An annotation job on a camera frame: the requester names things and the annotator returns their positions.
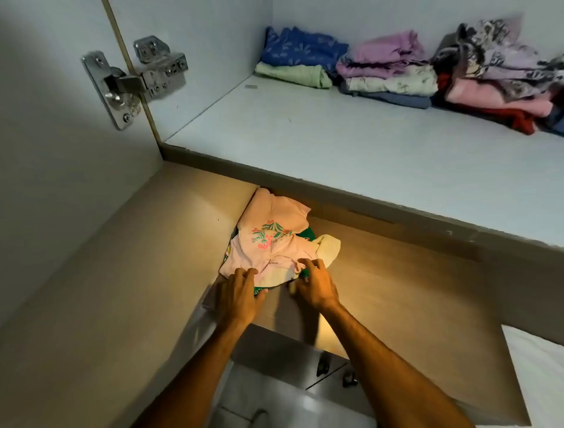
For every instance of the black drawer knob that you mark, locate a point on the black drawer knob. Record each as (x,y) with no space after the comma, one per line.
(323,365)
(350,379)

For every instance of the pink embroidered child shirt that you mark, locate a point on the pink embroidered child shirt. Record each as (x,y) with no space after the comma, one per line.
(273,211)

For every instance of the person's left forearm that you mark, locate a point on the person's left forearm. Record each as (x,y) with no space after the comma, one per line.
(194,379)

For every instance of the person's right hand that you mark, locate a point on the person's right hand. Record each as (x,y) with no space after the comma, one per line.
(319,291)

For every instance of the cream giraffe print shirt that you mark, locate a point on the cream giraffe print shirt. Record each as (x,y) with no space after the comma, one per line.
(329,248)

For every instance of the person's left hand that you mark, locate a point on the person's left hand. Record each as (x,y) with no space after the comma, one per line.
(238,297)

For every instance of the person's right forearm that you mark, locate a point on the person's right forearm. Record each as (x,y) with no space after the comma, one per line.
(387,375)

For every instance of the row of clothes stacks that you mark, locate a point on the row of clothes stacks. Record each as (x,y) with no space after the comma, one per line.
(387,66)

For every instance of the green chipmunk print shorts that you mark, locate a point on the green chipmunk print shorts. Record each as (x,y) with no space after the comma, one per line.
(308,233)

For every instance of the metal door hinge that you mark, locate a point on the metal door hinge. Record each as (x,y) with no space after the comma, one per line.
(152,75)

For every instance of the grey wardrobe door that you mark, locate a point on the grey wardrobe door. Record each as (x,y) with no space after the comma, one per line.
(44,154)

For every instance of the white bed sheet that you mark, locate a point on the white bed sheet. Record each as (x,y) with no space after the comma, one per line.
(542,375)

